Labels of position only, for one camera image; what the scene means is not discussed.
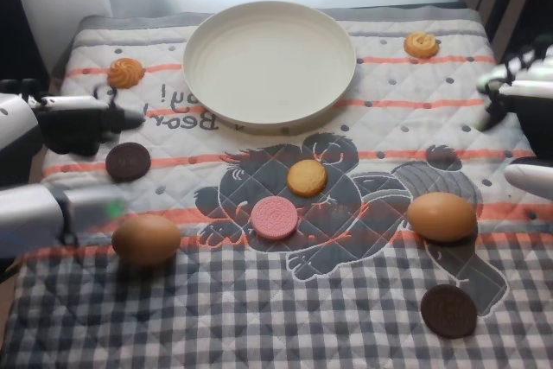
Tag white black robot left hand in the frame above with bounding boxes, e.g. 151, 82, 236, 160
0, 78, 146, 258

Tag brown chocolate sandwich cookie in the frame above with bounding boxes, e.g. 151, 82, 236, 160
420, 284, 479, 339
105, 142, 152, 183

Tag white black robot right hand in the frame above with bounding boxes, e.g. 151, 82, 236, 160
474, 35, 553, 204

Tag round golden biscuit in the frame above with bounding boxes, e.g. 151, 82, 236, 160
286, 159, 328, 197

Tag pink sandwich cookie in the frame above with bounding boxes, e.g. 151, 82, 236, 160
251, 195, 299, 240

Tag grey quilt with printed bear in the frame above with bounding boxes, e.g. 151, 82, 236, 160
2, 5, 553, 369

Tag orange swirl cookie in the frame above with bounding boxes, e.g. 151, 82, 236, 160
106, 57, 145, 90

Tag yellow flower butter cookie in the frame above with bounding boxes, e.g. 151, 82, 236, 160
404, 30, 441, 59

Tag round cream plate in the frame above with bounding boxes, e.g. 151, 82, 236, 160
181, 1, 358, 124

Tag brown egg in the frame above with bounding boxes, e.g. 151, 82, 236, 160
111, 213, 182, 266
406, 191, 478, 244

